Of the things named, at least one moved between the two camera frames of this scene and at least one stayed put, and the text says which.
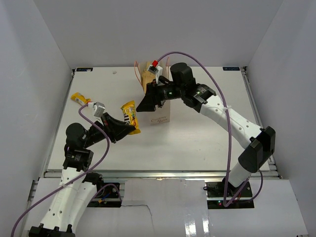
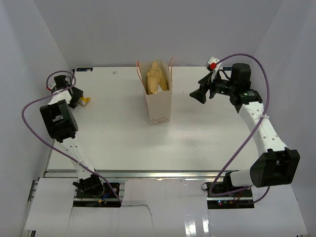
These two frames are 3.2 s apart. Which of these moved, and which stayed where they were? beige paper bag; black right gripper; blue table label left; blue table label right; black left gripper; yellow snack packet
Moved: black left gripper; black right gripper
Stayed: blue table label left; yellow snack packet; blue table label right; beige paper bag
